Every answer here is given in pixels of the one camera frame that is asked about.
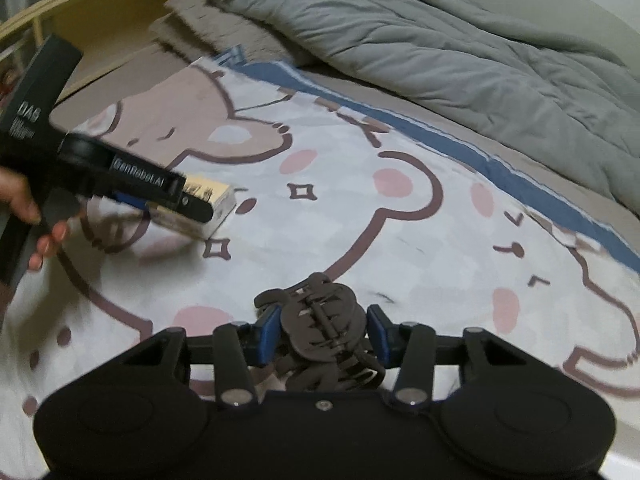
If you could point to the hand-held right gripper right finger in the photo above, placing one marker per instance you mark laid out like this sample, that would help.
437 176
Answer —
378 334

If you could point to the brown hair claw clip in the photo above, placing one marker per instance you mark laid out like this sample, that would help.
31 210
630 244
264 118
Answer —
320 330

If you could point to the beige bed sheet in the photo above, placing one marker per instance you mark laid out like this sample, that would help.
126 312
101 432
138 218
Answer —
550 180

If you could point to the grey duvet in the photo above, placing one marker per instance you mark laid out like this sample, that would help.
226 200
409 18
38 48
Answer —
425 45

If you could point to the bear printed blanket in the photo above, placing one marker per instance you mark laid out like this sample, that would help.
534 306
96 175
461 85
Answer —
400 240

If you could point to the folded beige fuzzy blanket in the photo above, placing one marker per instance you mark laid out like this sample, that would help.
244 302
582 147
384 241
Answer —
220 25

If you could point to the person's left hand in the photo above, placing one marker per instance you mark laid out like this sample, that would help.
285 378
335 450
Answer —
15 195

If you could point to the small yellow white box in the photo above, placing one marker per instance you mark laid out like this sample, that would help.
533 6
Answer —
222 200

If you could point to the light wooden bed frame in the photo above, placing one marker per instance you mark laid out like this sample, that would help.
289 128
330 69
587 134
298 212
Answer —
125 5

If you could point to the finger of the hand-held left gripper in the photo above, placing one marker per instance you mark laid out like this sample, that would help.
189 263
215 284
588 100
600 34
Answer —
197 212

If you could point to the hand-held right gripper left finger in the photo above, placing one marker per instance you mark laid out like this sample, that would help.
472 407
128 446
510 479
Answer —
270 334

